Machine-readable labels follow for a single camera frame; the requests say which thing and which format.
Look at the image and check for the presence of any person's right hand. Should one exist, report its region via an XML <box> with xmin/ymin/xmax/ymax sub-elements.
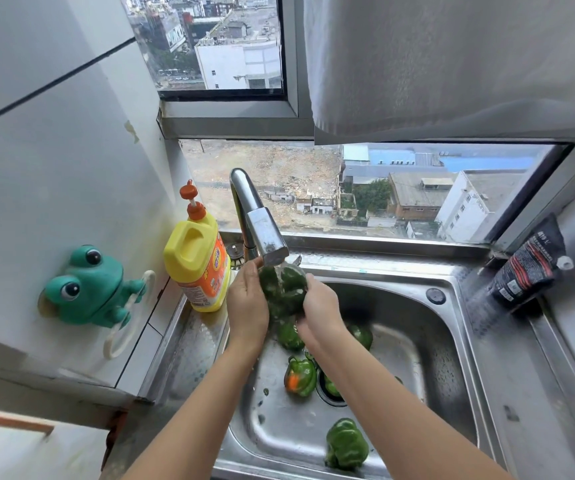
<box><xmin>295</xmin><ymin>273</ymin><xmax>347</xmax><ymax>351</ymax></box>

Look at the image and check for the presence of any person's left hand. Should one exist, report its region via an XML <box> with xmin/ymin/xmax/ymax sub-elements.
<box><xmin>226</xmin><ymin>257</ymin><xmax>270</xmax><ymax>352</ymax></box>

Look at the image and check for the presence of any person's right forearm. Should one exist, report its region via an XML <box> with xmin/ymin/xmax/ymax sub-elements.
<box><xmin>309</xmin><ymin>329</ymin><xmax>513</xmax><ymax>480</ymax></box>

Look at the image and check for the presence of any person's left forearm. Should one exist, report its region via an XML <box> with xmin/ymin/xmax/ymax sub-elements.
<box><xmin>121</xmin><ymin>340</ymin><xmax>268</xmax><ymax>480</ymax></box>

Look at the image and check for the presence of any chrome kitchen faucet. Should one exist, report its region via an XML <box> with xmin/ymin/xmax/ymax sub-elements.
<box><xmin>229</xmin><ymin>168</ymin><xmax>291</xmax><ymax>268</ymax></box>

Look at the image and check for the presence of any yellow dish soap bottle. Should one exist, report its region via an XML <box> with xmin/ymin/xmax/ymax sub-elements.
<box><xmin>163</xmin><ymin>180</ymin><xmax>231</xmax><ymax>313</ymax></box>

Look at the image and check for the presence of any green bell pepper orange patch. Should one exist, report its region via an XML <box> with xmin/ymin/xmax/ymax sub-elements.
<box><xmin>284</xmin><ymin>357</ymin><xmax>318</xmax><ymax>398</ymax></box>

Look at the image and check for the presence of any sink drain strainer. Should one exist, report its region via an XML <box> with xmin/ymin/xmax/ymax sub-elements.
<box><xmin>315</xmin><ymin>367</ymin><xmax>349</xmax><ymax>408</ymax></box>

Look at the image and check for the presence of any stainless steel sink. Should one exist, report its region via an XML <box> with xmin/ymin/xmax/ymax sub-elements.
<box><xmin>140</xmin><ymin>245</ymin><xmax>575</xmax><ymax>480</ymax></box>

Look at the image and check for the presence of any large green bell pepper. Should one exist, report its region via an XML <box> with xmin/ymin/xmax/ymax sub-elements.
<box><xmin>325</xmin><ymin>418</ymin><xmax>370</xmax><ymax>471</ymax></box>

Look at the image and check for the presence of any green frog towel holder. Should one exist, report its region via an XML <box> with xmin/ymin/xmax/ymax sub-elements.
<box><xmin>37</xmin><ymin>245</ymin><xmax>156</xmax><ymax>360</ymax></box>

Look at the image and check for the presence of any black spouted refill pouch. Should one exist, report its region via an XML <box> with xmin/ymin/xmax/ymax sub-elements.
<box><xmin>488</xmin><ymin>213</ymin><xmax>575</xmax><ymax>311</ymax></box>

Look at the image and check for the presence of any white curtain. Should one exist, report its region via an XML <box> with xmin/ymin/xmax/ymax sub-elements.
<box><xmin>304</xmin><ymin>0</ymin><xmax>575</xmax><ymax>145</ymax></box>

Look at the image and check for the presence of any aluminium window frame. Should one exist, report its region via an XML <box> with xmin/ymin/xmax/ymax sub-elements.
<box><xmin>156</xmin><ymin>0</ymin><xmax>575</xmax><ymax>260</ymax></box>

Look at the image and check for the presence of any wooden rail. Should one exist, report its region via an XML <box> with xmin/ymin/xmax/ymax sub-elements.
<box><xmin>0</xmin><ymin>407</ymin><xmax>55</xmax><ymax>437</ymax></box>

